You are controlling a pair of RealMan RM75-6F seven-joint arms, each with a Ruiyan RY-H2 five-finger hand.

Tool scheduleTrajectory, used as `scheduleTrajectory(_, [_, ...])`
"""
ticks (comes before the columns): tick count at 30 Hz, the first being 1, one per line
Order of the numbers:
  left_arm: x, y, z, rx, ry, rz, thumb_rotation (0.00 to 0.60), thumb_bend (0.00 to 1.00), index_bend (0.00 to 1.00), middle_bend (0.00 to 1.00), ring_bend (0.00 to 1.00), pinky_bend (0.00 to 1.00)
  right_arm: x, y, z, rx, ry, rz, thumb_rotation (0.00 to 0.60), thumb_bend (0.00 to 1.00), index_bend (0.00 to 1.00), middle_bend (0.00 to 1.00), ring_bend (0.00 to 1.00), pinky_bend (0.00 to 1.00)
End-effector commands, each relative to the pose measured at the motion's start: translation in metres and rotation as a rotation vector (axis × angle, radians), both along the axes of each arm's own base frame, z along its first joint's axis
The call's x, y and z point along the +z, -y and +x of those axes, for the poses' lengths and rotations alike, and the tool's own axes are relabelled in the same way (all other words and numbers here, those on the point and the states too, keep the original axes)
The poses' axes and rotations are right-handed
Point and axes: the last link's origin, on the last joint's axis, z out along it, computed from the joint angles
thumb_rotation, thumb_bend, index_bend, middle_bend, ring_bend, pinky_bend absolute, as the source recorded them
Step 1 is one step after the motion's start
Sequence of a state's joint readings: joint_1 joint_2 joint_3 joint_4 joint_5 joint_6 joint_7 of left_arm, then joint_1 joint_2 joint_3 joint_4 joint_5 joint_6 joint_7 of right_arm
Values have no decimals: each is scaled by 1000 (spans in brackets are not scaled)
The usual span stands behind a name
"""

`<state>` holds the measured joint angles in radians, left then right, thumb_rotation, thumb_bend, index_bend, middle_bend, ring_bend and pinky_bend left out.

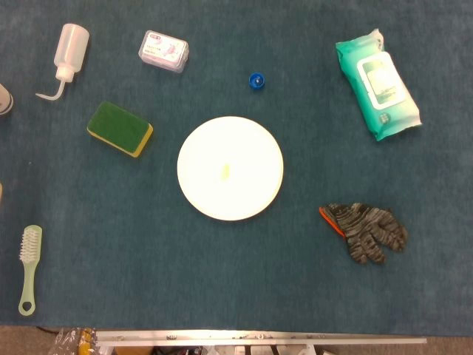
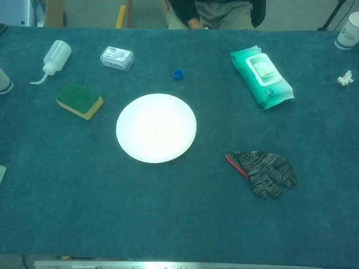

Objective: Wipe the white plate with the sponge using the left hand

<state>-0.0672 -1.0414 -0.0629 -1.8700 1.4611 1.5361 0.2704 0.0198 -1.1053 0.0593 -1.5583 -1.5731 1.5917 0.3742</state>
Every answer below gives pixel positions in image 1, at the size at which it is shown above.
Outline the green and yellow sponge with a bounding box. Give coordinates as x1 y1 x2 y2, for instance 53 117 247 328
86 101 154 159

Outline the white round plate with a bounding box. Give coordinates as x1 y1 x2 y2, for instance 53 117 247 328
176 115 285 222

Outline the blue table cloth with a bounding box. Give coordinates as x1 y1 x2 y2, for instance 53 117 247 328
0 0 473 337

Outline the blue bottle cap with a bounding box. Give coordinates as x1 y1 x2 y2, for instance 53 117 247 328
248 72 268 92

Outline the grey knitted work glove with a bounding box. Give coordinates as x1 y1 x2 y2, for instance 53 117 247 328
319 202 409 266

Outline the clear plastic swab box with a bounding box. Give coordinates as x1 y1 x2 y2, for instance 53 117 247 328
137 30 190 74

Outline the green wet wipes pack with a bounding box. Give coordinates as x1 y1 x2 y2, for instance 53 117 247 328
335 28 423 143

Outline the translucent squeeze wash bottle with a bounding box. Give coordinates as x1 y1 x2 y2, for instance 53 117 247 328
35 23 91 101

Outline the light green scrub brush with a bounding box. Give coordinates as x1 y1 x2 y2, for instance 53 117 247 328
18 224 44 317

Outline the clear plastic bag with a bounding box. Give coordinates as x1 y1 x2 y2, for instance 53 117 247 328
47 326 99 355

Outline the white cylindrical container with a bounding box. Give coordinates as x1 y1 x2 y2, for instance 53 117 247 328
0 83 15 117

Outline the aluminium frame rail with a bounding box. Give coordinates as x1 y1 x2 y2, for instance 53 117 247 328
95 329 428 348

